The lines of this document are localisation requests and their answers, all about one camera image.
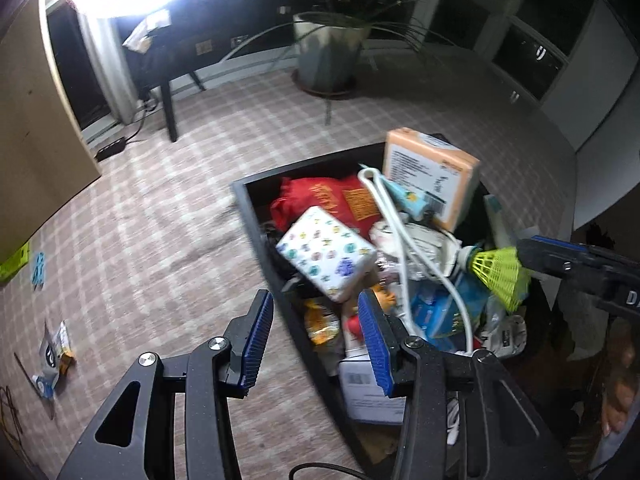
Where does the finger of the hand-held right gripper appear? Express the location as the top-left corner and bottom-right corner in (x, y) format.
(517, 240), (607, 282)
(531, 234), (597, 253)

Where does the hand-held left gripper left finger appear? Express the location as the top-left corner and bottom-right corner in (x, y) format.
(55, 289), (275, 480)

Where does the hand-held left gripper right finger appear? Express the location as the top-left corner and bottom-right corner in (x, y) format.
(357, 289), (573, 480)

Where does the orange toy figure keychain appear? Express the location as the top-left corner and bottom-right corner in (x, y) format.
(344, 284), (399, 352)

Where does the yellow shuttlecock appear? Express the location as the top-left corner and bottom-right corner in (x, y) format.
(459, 245), (532, 312)

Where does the white barcode box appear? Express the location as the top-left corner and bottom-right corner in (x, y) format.
(339, 354), (409, 427)

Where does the yellow snack packet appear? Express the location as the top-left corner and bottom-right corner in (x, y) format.
(304, 297), (344, 347)

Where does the white lotion bottle blue cap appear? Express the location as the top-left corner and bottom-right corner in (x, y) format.
(482, 193), (537, 252)

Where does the blue wipes packet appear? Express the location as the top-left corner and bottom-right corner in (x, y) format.
(409, 274), (492, 352)

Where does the white bag black print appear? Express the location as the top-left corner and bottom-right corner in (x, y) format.
(474, 309), (529, 357)

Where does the colourful printed tissue pack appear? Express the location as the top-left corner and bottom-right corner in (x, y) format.
(275, 205), (379, 304)

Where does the white packet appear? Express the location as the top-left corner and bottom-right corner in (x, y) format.
(371, 220), (463, 282)

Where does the white cable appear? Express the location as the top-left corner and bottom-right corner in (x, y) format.
(357, 167), (476, 357)

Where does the black storage bin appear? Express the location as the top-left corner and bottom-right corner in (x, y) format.
(231, 134), (551, 480)

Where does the orange cardboard box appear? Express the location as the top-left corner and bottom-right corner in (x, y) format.
(382, 128), (481, 232)

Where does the red snack bag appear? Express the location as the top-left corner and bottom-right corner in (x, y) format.
(270, 174), (387, 235)

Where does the person's right hand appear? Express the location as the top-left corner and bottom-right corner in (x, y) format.
(601, 345), (640, 436)

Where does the beige plaid carpet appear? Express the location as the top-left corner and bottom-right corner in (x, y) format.
(0, 55), (576, 480)

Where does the crumpled printed packet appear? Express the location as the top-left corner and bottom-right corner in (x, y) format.
(39, 320), (77, 377)

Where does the blue hand sanitizer bottle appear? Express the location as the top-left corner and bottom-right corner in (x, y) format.
(31, 374), (60, 402)

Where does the teal clothespin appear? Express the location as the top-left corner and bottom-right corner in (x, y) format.
(30, 252), (49, 287)

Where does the black power strip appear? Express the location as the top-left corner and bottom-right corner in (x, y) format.
(94, 134), (129, 162)

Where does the black table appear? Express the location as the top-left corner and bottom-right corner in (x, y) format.
(119, 22), (253, 144)

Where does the green leafy plant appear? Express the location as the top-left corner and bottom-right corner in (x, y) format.
(220, 0), (476, 126)

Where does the grey plant pot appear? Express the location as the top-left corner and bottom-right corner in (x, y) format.
(292, 12), (372, 97)

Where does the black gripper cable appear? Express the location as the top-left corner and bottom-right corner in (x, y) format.
(289, 462), (367, 480)

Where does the thin black cable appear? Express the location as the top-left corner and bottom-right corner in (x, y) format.
(0, 384), (27, 457)

